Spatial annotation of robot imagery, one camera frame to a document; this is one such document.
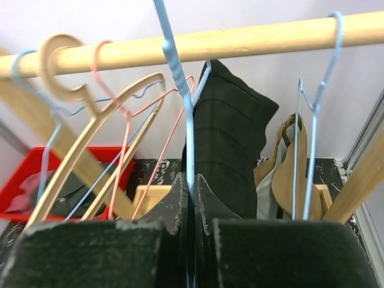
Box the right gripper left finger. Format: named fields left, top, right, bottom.
left=143, top=172, right=188, bottom=287

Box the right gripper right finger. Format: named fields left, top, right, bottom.
left=194, top=174, right=240, bottom=287

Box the tan garment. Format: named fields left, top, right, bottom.
left=254, top=114, right=307, bottom=220

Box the black garment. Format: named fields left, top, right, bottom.
left=193, top=60, right=279, bottom=218

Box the pink wire hanger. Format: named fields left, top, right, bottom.
left=91, top=40, right=195, bottom=220

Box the light blue wire hanger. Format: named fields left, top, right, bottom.
left=10, top=49, right=166, bottom=221

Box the wooden hanger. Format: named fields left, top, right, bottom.
left=23, top=33, right=166, bottom=232

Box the dark striped shirt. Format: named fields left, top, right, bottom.
left=29, top=164, right=117, bottom=218

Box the red plastic bin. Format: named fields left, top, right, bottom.
left=1, top=146, right=135, bottom=222

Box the pink cloth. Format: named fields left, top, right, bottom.
left=5, top=172, right=41, bottom=213

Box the wooden clothes rack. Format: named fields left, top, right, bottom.
left=1, top=11, right=383, bottom=225

